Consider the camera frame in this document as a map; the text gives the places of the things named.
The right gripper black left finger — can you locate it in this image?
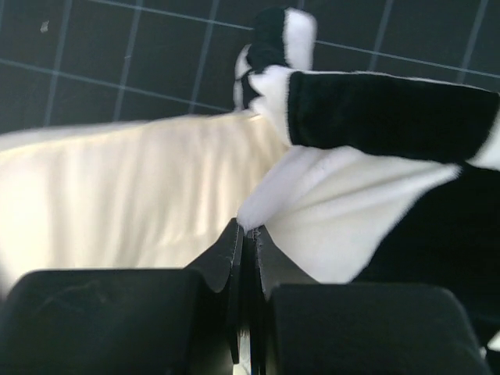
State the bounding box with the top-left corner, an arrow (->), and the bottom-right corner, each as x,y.
1,220 -> 244,374

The black white checkered pillowcase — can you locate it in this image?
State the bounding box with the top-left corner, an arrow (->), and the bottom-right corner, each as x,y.
234,7 -> 499,352

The black grid cutting mat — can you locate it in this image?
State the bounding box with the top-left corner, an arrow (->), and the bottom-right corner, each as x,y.
1,1 -> 499,132

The cream pillow with bear print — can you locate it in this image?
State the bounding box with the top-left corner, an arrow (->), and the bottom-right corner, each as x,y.
1,113 -> 287,295

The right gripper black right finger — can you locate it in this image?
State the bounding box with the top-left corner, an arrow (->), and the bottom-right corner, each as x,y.
245,228 -> 491,374

